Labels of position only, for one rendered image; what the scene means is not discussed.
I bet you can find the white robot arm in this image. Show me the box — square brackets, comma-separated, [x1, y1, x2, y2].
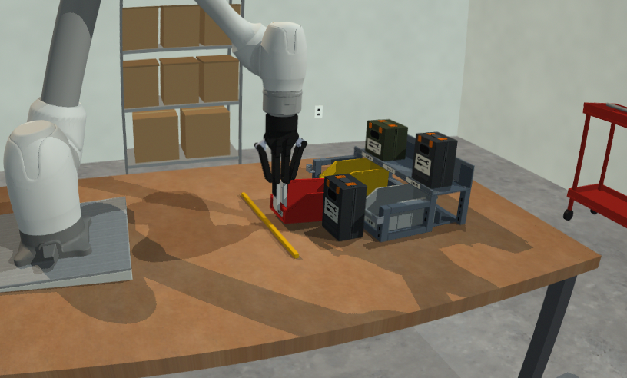
[3, 0, 307, 267]

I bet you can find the grey metal shelf rack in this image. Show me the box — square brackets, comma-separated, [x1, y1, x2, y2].
[306, 134, 475, 242]

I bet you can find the grey open bin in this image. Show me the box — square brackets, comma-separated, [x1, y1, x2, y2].
[364, 184, 426, 230]

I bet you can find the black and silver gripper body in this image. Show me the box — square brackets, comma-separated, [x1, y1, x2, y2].
[264, 113, 299, 152]

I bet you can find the yellow open bin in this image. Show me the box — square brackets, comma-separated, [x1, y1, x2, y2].
[321, 158, 389, 195]

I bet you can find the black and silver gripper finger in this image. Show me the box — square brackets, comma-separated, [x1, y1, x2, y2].
[280, 138, 307, 207]
[254, 138, 281, 211]

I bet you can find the yellow long thin bar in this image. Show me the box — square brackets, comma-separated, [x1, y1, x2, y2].
[241, 192, 299, 258]

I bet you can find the red bin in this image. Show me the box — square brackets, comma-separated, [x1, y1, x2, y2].
[272, 178, 324, 224]

